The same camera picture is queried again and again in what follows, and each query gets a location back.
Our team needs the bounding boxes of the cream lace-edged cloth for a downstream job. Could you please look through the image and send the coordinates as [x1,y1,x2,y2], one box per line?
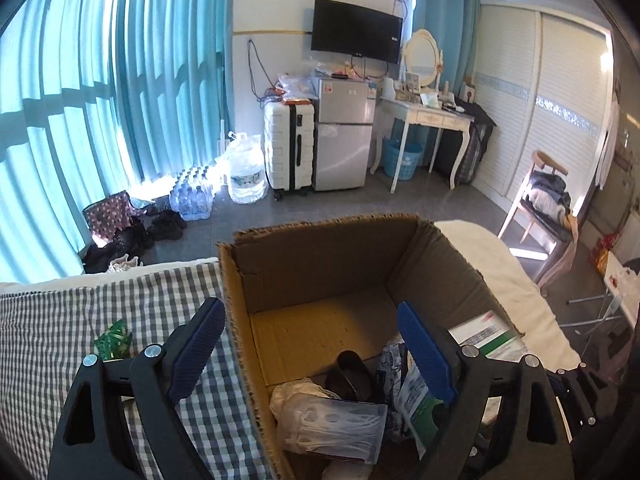
[270,379,331,417]

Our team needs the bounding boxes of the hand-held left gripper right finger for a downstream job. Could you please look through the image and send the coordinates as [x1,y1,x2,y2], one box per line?
[396,301,574,480]

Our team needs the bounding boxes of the black wall cable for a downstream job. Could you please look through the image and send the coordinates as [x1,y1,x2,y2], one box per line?
[247,37,281,107]

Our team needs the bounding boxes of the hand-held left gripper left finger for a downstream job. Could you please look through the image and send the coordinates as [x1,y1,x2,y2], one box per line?
[47,297,227,480]

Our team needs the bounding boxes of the blue plastic basket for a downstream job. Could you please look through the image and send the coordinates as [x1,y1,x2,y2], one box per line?
[382,137,425,181]

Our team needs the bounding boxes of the clear plastic bag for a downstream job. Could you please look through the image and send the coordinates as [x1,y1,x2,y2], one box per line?
[274,390,389,464]

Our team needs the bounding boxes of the plastic bags on suitcase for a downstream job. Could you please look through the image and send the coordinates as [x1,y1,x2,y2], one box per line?
[275,74,319,104]

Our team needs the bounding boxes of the teal curtain beside wardrobe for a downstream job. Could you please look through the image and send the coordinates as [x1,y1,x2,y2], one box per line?
[412,0,482,97]

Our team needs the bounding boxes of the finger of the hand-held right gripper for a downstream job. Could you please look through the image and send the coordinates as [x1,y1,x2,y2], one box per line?
[545,362,617,427]

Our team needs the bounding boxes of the black wall television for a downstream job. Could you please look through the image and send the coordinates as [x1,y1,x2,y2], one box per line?
[311,0,404,65]

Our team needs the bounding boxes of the white lace slipper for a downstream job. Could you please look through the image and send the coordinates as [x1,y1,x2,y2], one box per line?
[106,254,144,274]

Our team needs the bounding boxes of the silver mini fridge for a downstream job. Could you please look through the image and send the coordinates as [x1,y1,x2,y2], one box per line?
[312,76,377,192]

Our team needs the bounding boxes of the wooden chair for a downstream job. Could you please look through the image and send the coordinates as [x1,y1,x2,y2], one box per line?
[497,150,581,262]

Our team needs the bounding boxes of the teal window curtain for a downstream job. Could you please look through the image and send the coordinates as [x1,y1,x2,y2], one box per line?
[0,0,128,286]
[112,0,235,186]

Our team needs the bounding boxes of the white hard-shell suitcase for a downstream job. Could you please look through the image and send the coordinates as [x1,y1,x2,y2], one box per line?
[263,100,316,199]

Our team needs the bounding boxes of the grey white checked blanket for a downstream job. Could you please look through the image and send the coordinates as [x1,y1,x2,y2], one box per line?
[0,259,278,480]

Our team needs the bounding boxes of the white oval mirror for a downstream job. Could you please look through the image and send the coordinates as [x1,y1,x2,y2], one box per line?
[402,29,445,92]

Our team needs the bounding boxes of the white sliding wardrobe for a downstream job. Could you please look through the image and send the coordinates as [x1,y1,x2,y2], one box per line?
[472,2,617,211]

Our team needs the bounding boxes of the white printed packet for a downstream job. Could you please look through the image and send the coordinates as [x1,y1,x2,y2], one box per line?
[377,340,432,442]

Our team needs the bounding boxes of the dark polka dot bag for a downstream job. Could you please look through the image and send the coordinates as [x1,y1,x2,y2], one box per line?
[82,191,134,239]

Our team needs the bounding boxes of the brown cardboard box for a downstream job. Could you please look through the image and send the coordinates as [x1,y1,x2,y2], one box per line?
[217,214,526,480]

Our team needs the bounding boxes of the large clear water jug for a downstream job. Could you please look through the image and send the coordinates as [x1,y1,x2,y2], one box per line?
[227,131,268,205]

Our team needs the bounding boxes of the white folding table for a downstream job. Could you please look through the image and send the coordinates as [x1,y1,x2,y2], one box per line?
[567,250,640,332]

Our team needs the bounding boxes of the black curved object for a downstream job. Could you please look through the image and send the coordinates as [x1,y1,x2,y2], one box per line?
[325,350,386,404]

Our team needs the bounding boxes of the pile of black shoes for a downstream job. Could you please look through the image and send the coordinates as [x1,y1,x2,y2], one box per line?
[82,210,188,274]

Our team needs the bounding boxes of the white dressing table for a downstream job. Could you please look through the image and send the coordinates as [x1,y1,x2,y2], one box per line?
[370,95,476,194]

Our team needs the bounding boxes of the pack of water bottles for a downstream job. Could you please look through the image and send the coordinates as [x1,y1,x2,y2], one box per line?
[170,164,216,221]

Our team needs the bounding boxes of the clothes pile on chair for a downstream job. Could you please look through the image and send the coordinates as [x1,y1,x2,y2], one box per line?
[522,170,582,227]

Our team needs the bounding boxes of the black bag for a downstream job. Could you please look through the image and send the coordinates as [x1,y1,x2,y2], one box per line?
[432,100,497,187]

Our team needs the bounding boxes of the green crumpled wrapper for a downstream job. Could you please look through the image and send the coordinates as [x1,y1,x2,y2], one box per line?
[95,320,134,362]

